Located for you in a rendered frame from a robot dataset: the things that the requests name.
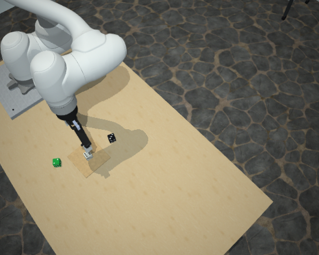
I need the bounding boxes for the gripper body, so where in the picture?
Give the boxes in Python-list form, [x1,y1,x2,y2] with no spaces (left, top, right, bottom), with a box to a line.
[56,106,78,125]

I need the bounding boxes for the white die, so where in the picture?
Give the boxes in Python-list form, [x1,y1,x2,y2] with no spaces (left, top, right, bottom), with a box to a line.
[83,151,93,161]

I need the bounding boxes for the black die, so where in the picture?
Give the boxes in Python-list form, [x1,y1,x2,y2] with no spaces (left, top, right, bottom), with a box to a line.
[107,133,116,143]

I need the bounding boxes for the tan square mat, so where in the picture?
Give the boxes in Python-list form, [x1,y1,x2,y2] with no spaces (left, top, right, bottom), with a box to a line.
[67,138,111,178]

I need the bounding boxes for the green die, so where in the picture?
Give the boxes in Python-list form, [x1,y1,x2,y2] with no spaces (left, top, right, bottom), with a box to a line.
[52,158,61,167]

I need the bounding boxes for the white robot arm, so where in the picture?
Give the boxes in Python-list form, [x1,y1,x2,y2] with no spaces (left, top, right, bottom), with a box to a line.
[1,0,127,115]

